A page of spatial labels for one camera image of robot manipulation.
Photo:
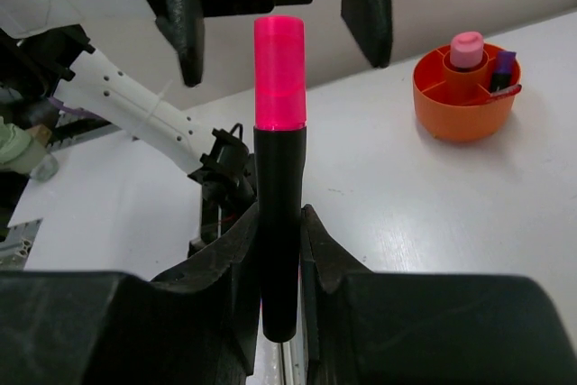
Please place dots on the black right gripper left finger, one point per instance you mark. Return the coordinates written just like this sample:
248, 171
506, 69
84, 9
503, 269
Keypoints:
195, 323

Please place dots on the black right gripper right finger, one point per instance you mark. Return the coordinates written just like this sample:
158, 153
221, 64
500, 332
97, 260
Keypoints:
366, 327

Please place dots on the pink highlighter black cap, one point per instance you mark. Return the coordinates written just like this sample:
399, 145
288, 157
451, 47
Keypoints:
280, 141

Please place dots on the blue ballpoint pen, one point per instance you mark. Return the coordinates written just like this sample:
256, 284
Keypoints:
505, 92

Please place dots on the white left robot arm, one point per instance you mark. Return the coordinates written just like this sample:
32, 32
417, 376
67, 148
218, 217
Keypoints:
46, 53

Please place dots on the pink eraser in container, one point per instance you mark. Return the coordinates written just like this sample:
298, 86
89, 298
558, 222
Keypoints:
466, 50

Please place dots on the orange round organizer container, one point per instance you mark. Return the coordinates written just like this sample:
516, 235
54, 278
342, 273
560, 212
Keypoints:
455, 106

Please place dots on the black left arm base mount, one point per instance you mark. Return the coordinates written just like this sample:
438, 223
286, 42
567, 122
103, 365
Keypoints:
228, 186

